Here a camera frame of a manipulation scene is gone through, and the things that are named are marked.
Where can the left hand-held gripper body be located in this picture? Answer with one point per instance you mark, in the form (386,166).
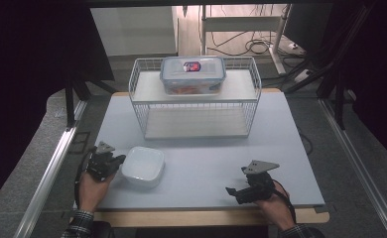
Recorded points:
(100,163)

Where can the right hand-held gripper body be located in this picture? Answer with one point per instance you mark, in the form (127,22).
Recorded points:
(259,186)

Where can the white square lidded container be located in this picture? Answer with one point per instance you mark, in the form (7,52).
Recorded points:
(143,167)

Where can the clear rectangular lidded food container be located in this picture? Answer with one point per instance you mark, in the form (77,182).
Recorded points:
(193,77)

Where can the person's right hand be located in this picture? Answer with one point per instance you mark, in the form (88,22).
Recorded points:
(277,211)

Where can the person's left hand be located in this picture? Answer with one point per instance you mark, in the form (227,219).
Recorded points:
(92,193)

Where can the dark floor grate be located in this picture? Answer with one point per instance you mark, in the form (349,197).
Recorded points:
(79,142)

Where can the light grey table mat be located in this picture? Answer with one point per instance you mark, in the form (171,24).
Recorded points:
(198,165)

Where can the black metal stand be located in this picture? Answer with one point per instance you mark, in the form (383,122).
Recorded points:
(339,105)
(70,105)

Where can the dark curtain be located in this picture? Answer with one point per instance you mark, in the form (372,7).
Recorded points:
(23,82)
(380,82)

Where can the white power strip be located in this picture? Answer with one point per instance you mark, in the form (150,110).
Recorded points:
(302,75)

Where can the white cabinet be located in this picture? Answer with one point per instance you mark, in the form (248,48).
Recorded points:
(133,31)

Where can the black panel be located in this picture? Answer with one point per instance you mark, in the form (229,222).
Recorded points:
(309,28)

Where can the aluminium rail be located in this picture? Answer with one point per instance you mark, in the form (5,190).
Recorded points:
(360,165)
(49,175)

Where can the white metal desk frame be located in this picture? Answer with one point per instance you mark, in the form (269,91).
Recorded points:
(241,23)

